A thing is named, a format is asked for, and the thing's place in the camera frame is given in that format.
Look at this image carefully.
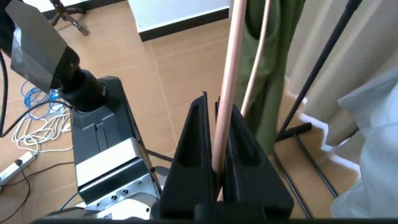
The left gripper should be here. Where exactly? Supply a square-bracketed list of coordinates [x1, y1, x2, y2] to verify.
[70, 76, 141, 166]

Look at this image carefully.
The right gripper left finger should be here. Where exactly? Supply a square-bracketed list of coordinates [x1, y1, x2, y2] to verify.
[159, 91, 219, 219]

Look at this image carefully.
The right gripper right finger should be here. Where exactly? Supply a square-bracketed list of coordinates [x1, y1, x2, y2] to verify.
[222, 103, 295, 219]

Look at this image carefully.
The green garment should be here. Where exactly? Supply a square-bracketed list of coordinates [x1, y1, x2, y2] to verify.
[233, 0, 306, 156]

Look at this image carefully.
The black clothes rack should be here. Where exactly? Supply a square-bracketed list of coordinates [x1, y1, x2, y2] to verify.
[269, 0, 363, 219]

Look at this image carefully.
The white power strip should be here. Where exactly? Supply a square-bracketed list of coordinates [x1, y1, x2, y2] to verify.
[0, 150, 39, 187]

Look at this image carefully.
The brown chair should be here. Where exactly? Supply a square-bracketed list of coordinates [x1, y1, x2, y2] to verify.
[48, 0, 91, 37]

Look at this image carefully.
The pale grey garment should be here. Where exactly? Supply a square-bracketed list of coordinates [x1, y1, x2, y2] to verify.
[330, 65, 398, 219]

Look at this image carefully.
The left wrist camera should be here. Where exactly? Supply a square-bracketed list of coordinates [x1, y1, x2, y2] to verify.
[75, 136, 163, 218]

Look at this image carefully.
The white cable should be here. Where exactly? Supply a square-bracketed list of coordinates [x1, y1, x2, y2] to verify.
[11, 105, 74, 154]

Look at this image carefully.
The blue cable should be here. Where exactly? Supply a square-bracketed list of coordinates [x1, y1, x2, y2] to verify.
[20, 80, 65, 121]

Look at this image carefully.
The thin black cable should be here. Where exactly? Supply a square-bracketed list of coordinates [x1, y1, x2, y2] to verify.
[0, 160, 76, 224]

